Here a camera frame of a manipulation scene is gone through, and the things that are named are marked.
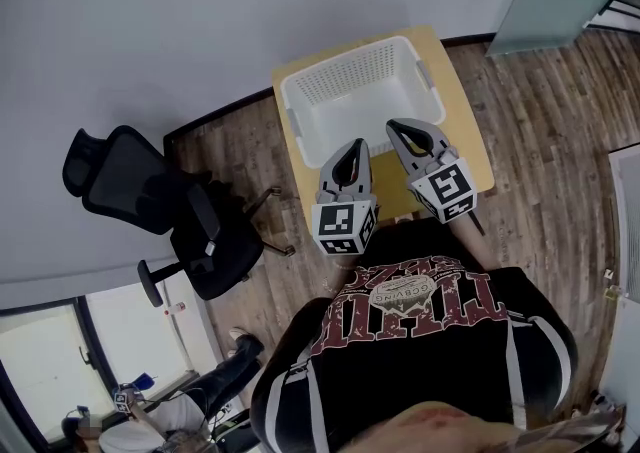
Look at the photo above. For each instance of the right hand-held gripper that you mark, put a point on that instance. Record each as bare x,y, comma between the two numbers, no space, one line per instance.
447,191

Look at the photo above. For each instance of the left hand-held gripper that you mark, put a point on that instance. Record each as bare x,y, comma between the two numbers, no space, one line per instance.
340,228

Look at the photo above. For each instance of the white plastic basket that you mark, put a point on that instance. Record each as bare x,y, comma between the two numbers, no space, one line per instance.
350,106

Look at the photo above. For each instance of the person's left forearm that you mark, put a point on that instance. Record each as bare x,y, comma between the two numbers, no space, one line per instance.
342,276

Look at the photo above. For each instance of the person's right forearm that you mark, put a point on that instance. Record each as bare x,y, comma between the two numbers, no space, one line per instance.
475,243

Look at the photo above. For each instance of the light wooden table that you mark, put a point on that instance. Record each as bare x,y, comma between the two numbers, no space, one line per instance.
470,141

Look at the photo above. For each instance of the black mesh office chair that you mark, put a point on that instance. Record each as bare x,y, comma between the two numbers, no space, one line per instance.
150,181

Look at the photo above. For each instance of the person's black printed shirt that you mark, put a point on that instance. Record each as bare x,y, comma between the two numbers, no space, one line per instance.
415,371

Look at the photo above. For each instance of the small red cap sill bottle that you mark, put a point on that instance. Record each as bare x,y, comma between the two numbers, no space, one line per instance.
175,309

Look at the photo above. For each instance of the small brass door fitting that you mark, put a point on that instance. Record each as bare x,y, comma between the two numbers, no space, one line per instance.
610,291

